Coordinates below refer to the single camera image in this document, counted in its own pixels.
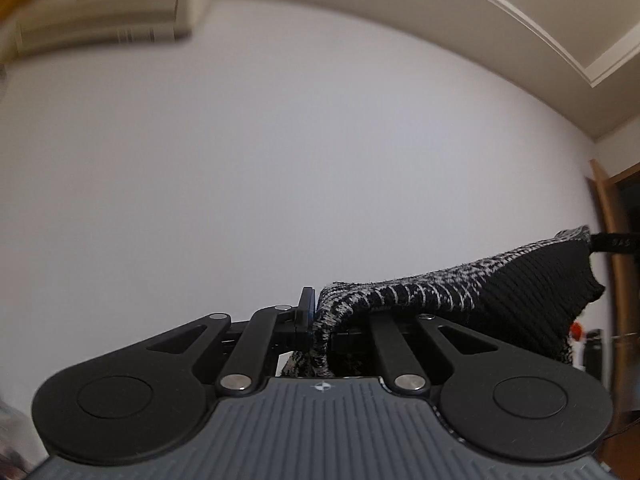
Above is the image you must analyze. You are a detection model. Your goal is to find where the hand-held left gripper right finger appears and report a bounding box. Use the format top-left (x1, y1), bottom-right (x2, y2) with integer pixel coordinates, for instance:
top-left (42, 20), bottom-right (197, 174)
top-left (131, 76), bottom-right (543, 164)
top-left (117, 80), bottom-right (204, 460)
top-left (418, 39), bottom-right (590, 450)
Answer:
top-left (332, 312), bottom-right (503, 396)

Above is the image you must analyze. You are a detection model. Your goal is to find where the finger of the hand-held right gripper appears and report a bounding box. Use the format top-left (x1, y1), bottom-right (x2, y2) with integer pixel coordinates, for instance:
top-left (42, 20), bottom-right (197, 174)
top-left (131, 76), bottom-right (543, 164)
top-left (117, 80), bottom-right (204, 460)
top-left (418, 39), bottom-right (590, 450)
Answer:
top-left (589, 231), bottom-right (640, 255)

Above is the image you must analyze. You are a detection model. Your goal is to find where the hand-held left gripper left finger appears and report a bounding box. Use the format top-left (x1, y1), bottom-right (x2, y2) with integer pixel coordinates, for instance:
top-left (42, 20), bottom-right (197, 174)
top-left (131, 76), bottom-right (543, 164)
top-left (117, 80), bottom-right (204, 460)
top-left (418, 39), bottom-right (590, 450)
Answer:
top-left (149, 287), bottom-right (318, 397)

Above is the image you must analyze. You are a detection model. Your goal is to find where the black and white patterned knit sweater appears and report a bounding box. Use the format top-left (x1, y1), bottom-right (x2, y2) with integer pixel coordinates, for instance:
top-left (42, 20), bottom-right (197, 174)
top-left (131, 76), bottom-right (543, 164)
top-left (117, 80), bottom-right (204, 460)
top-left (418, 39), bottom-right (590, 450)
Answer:
top-left (280, 225), bottom-right (607, 381)

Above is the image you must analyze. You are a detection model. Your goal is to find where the brown wooden door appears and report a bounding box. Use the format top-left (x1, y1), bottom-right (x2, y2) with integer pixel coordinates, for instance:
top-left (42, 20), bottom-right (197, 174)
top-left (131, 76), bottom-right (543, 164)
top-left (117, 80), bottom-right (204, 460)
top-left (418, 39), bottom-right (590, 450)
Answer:
top-left (587, 157), bottom-right (640, 386)

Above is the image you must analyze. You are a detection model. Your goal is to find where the black bottle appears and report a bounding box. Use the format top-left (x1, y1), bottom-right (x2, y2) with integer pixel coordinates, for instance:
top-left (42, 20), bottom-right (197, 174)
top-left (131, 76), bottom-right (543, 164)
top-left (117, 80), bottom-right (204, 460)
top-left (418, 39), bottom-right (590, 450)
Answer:
top-left (585, 329), bottom-right (604, 375)

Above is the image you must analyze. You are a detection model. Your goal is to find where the white air conditioner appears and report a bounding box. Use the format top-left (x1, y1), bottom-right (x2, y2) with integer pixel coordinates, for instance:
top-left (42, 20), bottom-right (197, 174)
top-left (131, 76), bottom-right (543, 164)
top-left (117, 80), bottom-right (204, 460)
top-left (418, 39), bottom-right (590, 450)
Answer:
top-left (0, 0), bottom-right (217, 63)

